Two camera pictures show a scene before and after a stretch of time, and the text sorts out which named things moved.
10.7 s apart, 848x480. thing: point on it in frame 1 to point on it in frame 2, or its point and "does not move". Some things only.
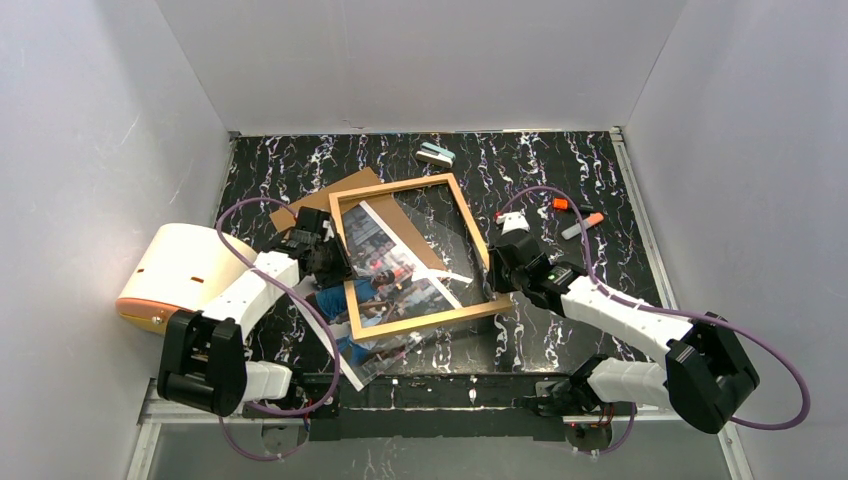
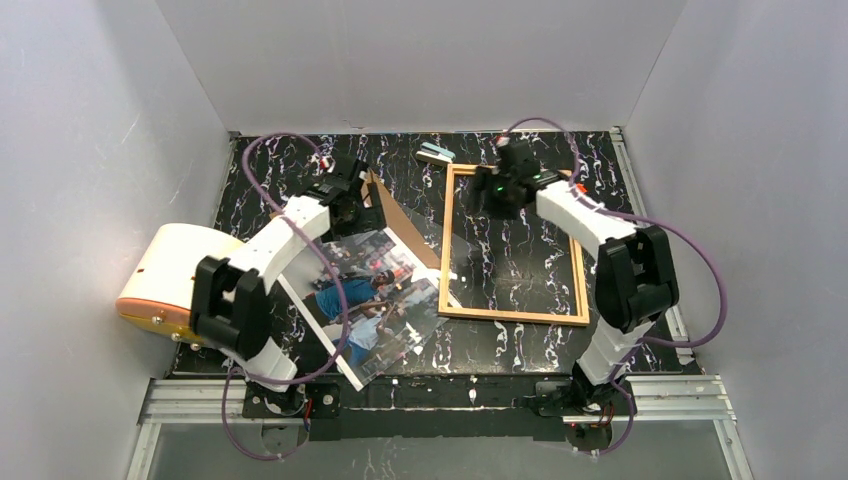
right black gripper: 499,266 to 488,196
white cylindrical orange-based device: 187,267 does not move
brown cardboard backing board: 387,206 does not move
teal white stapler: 435,155 does not move
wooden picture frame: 427,319 to 582,299
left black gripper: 329,258 to 361,206
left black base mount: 315,390 does not move
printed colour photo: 387,284 does not move
